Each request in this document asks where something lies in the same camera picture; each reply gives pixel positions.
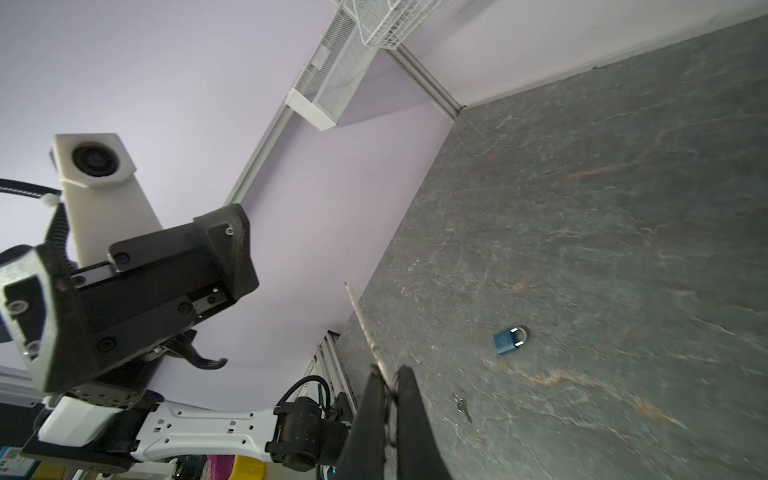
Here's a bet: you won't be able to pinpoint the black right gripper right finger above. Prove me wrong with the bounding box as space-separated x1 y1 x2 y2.
396 366 452 480

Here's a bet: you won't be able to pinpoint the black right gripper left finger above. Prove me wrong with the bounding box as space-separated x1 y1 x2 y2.
335 365 390 480

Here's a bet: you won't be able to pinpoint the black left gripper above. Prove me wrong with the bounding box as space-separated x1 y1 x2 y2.
1 204 259 393

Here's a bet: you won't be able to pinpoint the silver key with ring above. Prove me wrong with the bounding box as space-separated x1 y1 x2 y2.
344 281 397 448

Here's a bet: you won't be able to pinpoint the small silver key on table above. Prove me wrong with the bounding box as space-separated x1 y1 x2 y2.
453 393 473 424

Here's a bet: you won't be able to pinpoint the blue padlock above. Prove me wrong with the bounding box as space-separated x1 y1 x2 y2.
493 326 529 355

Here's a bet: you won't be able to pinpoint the white mesh box basket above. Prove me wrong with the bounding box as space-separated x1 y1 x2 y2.
285 6 378 131

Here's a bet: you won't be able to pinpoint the black corrugated left cable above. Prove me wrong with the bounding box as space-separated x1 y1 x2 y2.
0 177 79 265

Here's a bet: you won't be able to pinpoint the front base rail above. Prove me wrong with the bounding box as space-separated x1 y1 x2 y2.
294 331 357 427

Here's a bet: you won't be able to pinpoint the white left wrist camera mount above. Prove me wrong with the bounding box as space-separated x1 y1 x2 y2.
52 133 162 266

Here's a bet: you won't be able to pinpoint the aluminium frame rails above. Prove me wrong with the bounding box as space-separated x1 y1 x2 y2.
224 44 464 208

